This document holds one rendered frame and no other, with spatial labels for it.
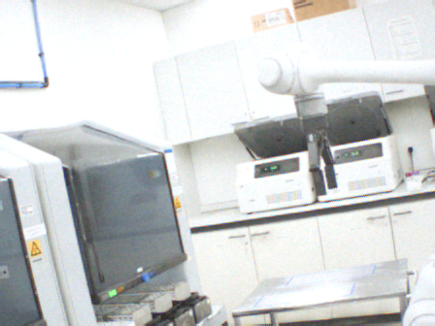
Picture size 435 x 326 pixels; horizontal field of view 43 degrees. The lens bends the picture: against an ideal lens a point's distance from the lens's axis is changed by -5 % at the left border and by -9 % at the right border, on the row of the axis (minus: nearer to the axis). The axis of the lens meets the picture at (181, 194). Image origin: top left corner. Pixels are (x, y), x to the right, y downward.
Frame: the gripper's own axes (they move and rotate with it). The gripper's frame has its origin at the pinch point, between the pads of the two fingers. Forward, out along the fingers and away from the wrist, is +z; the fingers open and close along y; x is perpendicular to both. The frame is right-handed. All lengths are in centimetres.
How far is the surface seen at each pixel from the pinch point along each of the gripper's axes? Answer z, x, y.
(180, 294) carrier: 35, 74, 33
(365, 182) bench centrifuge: 21, 31, 220
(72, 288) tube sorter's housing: 16, 75, -26
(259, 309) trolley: 38, 34, 16
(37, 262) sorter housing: 5, 75, -39
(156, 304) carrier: 34, 74, 16
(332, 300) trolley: 38.1, 8.7, 18.0
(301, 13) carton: -106, 58, 253
